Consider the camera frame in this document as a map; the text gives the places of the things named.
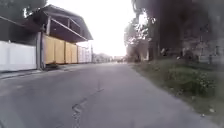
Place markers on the grey concrete road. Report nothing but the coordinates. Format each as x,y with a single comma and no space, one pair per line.
110,96

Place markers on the yellow panel gate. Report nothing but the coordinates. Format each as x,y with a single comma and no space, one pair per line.
60,51

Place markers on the row of trees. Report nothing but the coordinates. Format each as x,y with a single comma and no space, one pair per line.
166,30

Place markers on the building with pitched roof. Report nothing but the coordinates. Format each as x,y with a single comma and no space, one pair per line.
56,23

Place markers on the grass verge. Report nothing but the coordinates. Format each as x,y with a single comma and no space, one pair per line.
190,83

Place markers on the tree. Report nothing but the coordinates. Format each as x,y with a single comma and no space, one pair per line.
13,6

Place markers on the white fence wall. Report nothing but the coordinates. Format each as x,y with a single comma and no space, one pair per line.
84,53

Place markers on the grey wall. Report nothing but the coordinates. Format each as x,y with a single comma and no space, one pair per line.
206,50

